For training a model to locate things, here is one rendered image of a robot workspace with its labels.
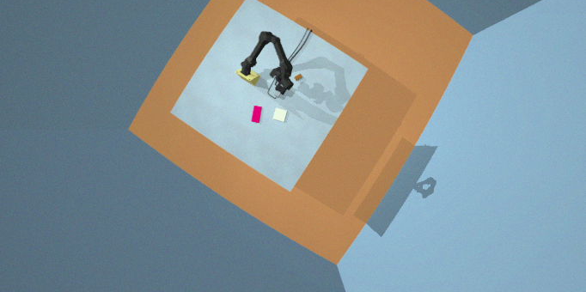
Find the pink rectangular block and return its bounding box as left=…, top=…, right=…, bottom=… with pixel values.
left=251, top=106, right=262, bottom=123

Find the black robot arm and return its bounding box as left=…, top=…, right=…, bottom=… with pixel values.
left=240, top=31, right=293, bottom=89

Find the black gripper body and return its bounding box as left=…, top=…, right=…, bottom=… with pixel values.
left=269, top=69, right=294, bottom=90

